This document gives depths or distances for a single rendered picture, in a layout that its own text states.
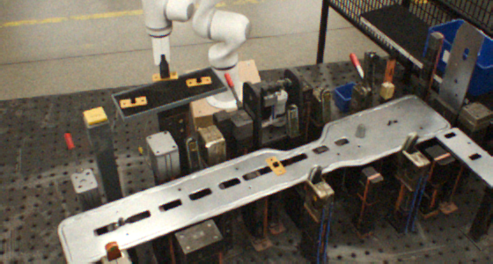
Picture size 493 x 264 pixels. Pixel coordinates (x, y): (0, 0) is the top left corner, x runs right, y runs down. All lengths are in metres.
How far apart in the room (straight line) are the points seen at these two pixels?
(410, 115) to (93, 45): 2.82
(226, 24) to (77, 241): 0.98
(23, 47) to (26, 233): 2.52
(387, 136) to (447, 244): 0.44
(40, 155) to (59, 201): 0.29
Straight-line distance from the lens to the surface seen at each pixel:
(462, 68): 2.16
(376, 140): 2.04
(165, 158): 1.82
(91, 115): 1.90
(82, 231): 1.78
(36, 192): 2.36
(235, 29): 2.20
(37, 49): 4.50
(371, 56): 2.07
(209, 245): 1.66
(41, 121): 2.67
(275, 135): 2.06
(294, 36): 4.39
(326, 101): 2.06
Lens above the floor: 2.35
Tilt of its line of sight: 41 degrees down
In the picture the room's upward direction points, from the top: straight up
